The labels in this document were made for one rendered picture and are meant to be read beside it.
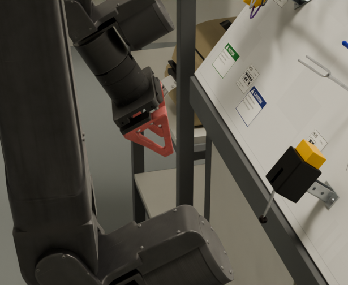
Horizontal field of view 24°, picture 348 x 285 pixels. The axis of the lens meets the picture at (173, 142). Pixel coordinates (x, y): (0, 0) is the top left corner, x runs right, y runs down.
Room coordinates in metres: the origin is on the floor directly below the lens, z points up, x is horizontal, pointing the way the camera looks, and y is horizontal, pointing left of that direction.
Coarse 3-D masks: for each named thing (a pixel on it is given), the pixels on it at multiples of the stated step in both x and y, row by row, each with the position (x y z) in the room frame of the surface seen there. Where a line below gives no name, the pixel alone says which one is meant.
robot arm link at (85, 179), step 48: (0, 0) 0.48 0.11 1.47; (48, 0) 0.48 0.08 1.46; (0, 48) 0.48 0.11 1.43; (48, 48) 0.48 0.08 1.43; (0, 96) 0.48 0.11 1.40; (48, 96) 0.48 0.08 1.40; (48, 144) 0.48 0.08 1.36; (48, 192) 0.47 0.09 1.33; (48, 240) 0.47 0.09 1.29; (96, 240) 0.49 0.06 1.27
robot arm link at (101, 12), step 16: (64, 0) 0.96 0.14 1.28; (112, 0) 1.02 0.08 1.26; (128, 0) 0.99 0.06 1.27; (144, 0) 0.99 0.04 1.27; (160, 0) 1.04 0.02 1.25; (80, 16) 0.96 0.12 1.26; (96, 16) 0.99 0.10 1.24; (112, 16) 0.98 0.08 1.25; (128, 16) 0.99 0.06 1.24; (144, 16) 0.98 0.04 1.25; (160, 16) 0.98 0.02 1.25; (80, 32) 0.96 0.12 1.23; (128, 32) 0.98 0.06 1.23; (144, 32) 0.98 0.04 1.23; (160, 32) 0.99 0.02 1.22
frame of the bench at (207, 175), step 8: (208, 136) 1.57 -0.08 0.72; (208, 144) 1.57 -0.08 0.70; (208, 152) 1.57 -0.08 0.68; (208, 160) 1.57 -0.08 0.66; (208, 168) 1.57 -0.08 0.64; (208, 176) 1.57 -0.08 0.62; (208, 184) 1.57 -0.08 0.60; (208, 192) 1.56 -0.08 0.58; (208, 200) 1.56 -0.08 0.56; (208, 208) 1.56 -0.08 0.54; (208, 216) 1.56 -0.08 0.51
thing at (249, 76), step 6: (252, 66) 1.44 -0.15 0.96; (246, 72) 1.44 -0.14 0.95; (252, 72) 1.42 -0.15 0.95; (258, 72) 1.41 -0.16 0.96; (240, 78) 1.44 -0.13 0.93; (246, 78) 1.42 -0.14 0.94; (252, 78) 1.41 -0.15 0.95; (240, 84) 1.42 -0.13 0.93; (246, 84) 1.41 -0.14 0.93; (246, 90) 1.40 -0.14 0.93
